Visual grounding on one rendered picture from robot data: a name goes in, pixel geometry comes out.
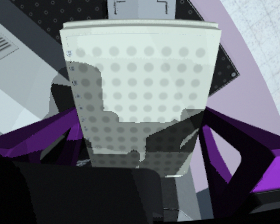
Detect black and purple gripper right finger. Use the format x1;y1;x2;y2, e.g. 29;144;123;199
198;106;280;218

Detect black flat base plate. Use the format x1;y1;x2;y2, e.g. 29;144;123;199
9;0;240;98

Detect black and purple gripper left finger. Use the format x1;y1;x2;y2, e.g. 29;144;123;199
0;106;83;166

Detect white multi-well plate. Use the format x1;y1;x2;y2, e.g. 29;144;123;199
60;18;222;177

